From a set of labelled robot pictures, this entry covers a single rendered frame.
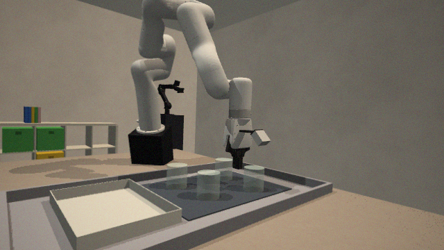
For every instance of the clear glass cylinder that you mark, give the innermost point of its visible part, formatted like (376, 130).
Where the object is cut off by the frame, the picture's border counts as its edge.
(253, 178)
(176, 176)
(224, 166)
(208, 185)

